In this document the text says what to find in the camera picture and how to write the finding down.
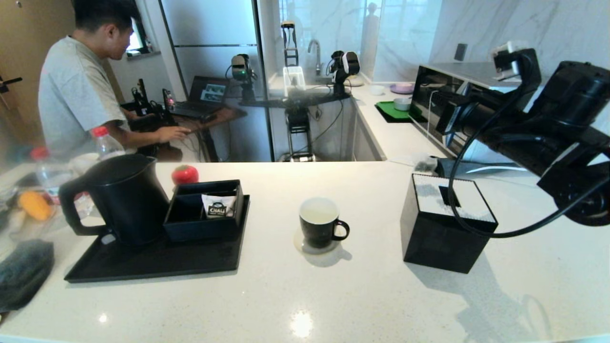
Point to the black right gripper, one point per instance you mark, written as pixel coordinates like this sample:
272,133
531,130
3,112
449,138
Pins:
457,116

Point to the black electric kettle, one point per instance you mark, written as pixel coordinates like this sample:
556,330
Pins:
128,205

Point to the black jointed arm behind glass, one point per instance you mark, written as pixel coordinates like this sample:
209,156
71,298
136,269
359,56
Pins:
344,66

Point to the white tea bag sachet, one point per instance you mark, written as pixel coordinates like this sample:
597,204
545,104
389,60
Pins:
218,207

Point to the silver microwave oven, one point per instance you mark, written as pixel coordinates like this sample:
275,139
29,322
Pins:
467,71

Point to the small pale bowl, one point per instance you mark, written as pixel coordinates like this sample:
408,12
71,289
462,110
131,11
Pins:
401,104

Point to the green mat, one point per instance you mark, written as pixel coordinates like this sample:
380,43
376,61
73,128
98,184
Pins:
388,110

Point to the small white bowl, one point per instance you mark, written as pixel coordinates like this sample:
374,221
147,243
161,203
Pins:
376,89

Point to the beige round dish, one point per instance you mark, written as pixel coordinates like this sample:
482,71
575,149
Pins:
357,81

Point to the chrome faucet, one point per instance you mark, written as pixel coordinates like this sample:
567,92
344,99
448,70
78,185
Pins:
317,57

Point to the black stand with crossbar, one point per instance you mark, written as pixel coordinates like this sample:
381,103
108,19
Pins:
298,124

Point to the black tissue box white lid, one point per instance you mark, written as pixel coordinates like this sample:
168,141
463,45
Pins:
438,243

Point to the tall black rack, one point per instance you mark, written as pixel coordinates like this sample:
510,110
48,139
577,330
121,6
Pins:
289,52

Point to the black mug white inside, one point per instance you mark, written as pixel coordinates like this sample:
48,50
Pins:
317,231

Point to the round clear coaster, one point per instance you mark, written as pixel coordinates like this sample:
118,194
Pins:
300,247

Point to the brown wooden desk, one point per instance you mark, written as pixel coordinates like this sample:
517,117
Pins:
219,116

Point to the black laptop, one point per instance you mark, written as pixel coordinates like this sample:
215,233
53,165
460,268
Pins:
209,93

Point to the grey refrigerator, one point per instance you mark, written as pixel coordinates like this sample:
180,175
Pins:
209,28

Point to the red strawberry toy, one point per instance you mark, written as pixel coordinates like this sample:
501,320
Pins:
185,175

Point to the black compartment organizer box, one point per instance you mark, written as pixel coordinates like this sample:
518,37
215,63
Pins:
190,231

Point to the black rectangular serving tray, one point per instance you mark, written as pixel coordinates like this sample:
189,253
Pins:
190,262

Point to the window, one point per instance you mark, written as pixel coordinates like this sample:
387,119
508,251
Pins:
138,43

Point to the clear water bottle red cap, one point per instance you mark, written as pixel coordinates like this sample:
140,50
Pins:
107,147

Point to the person in grey shirt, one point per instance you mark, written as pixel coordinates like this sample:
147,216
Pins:
76,95

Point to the orange fruit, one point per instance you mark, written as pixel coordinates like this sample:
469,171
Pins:
34,206

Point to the dark fabric bag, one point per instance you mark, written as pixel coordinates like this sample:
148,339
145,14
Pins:
24,276

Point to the dark wall socket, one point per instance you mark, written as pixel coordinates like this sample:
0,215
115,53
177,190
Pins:
459,51

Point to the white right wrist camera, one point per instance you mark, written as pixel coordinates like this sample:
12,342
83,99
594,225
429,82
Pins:
507,59

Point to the black camera unit green light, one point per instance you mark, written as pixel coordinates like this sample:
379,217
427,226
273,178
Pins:
240,69

